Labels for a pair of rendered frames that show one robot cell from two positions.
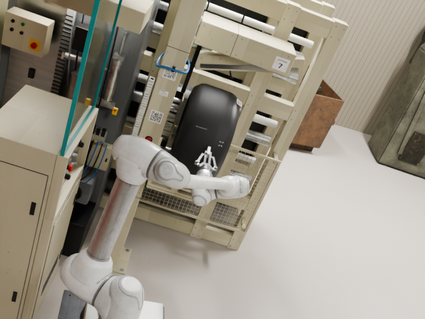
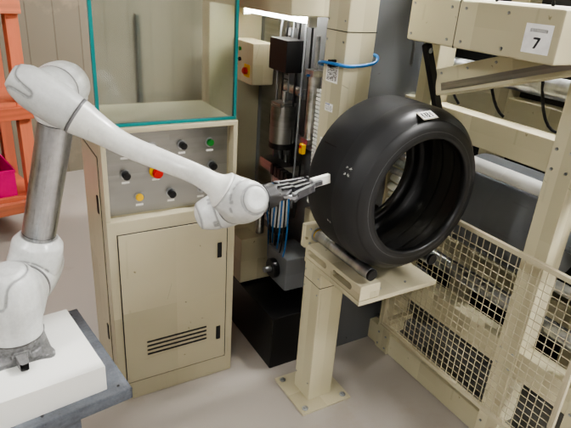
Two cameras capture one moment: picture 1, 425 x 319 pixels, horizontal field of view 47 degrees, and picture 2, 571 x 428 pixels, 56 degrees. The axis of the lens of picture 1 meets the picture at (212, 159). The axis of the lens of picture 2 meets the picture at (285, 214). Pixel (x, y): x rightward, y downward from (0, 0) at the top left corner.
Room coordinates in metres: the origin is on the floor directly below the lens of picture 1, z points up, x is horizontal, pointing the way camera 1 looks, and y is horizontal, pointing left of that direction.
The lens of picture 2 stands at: (1.71, -1.37, 1.81)
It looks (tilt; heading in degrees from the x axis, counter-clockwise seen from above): 24 degrees down; 67
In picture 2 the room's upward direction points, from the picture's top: 4 degrees clockwise
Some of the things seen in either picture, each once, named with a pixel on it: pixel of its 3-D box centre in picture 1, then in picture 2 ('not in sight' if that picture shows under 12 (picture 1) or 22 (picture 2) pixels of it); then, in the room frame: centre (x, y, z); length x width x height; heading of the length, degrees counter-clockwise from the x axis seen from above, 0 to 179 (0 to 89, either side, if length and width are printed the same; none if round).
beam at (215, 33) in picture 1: (245, 43); (500, 27); (3.05, 0.08, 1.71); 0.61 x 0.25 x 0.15; 98
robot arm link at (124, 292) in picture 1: (123, 300); (12, 299); (1.50, 0.12, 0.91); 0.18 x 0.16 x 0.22; 75
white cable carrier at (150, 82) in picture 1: (141, 114); (319, 149); (2.63, 0.50, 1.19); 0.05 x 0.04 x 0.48; 8
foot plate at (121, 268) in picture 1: (110, 256); (312, 386); (2.68, 0.42, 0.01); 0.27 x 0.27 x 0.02; 8
